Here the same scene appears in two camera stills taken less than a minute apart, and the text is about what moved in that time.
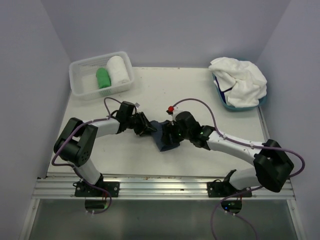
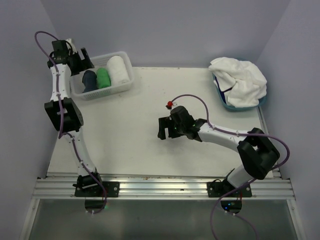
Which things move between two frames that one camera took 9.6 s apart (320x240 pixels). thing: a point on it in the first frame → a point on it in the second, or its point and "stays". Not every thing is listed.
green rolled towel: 103,78 stays
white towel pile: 248,85 stays
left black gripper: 144,126 → 84,64
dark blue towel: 158,135 → 89,79
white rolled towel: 117,70 stays
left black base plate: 99,189 stays
